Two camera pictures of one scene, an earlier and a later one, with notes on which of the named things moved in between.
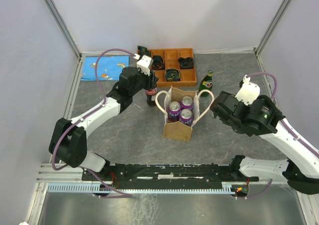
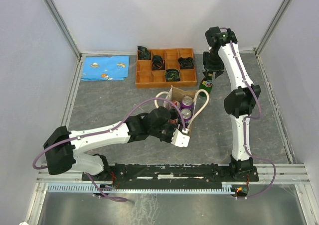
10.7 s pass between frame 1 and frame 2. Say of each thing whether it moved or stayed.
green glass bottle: stayed
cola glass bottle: moved
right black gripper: moved
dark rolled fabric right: stayed
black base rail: stayed
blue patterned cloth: stayed
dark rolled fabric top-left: stayed
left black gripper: moved
